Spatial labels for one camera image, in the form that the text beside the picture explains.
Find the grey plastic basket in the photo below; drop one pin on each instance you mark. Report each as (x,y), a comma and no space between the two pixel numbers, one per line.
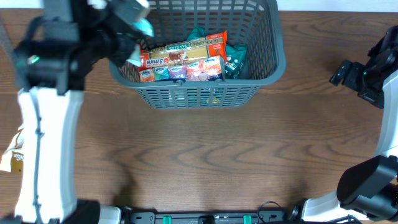
(254,23)

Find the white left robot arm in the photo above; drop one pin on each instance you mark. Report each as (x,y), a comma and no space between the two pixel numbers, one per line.
(51,63)

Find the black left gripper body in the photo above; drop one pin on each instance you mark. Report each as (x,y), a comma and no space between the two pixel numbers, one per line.
(114,51)

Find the beige brown snack bag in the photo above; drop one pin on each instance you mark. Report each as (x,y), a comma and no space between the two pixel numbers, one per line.
(12,160)

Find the teal wipes packet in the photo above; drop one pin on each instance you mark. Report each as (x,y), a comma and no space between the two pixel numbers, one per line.
(142,28)

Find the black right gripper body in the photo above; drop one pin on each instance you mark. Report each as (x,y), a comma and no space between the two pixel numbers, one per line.
(343,73)

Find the colourful tissue pack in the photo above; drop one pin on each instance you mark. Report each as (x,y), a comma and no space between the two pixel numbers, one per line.
(208,69)

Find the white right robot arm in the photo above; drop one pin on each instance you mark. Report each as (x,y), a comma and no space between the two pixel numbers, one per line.
(365,191)

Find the orange spaghetti packet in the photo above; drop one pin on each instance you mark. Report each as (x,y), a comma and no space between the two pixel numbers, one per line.
(182,53)

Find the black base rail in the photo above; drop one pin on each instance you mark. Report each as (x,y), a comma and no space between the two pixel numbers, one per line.
(262,217)

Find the green coffee bag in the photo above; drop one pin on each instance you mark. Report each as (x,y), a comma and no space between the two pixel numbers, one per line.
(236,55)

